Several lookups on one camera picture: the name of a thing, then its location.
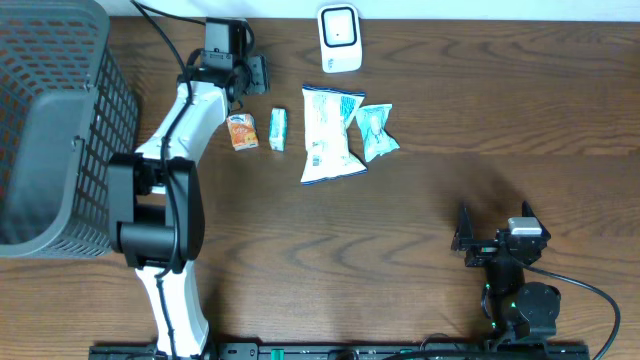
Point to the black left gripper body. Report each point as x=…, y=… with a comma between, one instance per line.
x=258, y=73

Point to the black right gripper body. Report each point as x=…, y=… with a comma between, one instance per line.
x=484, y=250

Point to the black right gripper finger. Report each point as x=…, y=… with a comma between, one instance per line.
x=533, y=225
x=463, y=236

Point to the small teal white box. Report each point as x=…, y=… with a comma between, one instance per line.
x=278, y=129

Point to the small orange juice box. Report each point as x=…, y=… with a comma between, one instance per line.
x=242, y=131

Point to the large white snack bag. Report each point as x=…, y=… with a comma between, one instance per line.
x=328, y=113

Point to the teal candy wrapper packet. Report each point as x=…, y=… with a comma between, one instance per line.
x=371, y=120

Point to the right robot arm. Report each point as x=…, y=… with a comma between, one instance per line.
x=522, y=313

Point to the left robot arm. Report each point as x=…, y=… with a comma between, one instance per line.
x=156, y=212

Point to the white barcode scanner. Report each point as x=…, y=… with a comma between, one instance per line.
x=340, y=38

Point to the grey plastic mesh basket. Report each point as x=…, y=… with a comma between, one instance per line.
x=66, y=108

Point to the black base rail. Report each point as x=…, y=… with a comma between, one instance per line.
x=438, y=349

